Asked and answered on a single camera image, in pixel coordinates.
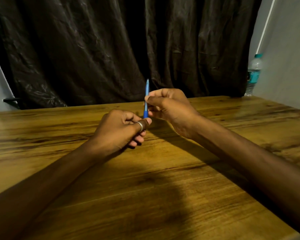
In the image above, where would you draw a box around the white wall conduit strip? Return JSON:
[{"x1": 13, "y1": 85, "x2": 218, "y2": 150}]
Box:
[{"x1": 255, "y1": 0, "x2": 277, "y2": 55}]

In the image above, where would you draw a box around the person's right forearm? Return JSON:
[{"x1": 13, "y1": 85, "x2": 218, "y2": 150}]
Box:
[{"x1": 190, "y1": 115, "x2": 300, "y2": 236}]

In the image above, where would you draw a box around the clear plastic water bottle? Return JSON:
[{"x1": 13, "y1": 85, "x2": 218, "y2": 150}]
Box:
[{"x1": 244, "y1": 53, "x2": 263, "y2": 97}]

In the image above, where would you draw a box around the person's left forearm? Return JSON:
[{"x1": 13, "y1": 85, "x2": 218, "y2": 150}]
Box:
[{"x1": 0, "y1": 140, "x2": 103, "y2": 240}]

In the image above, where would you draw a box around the person's right hand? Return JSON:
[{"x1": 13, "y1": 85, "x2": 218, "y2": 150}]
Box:
[{"x1": 144, "y1": 88, "x2": 203, "y2": 139}]

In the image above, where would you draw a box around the black metal bracket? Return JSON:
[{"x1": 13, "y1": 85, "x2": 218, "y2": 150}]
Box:
[{"x1": 3, "y1": 97, "x2": 21, "y2": 109}]

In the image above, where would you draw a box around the blue pen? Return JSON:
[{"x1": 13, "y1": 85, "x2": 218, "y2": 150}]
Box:
[{"x1": 143, "y1": 79, "x2": 150, "y2": 119}]

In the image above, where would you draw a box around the person's left hand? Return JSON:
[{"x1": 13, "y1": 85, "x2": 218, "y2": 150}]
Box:
[{"x1": 89, "y1": 109, "x2": 152, "y2": 158}]

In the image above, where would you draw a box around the dark brown curtain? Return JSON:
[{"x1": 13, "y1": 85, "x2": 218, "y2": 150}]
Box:
[{"x1": 0, "y1": 0, "x2": 263, "y2": 110}]

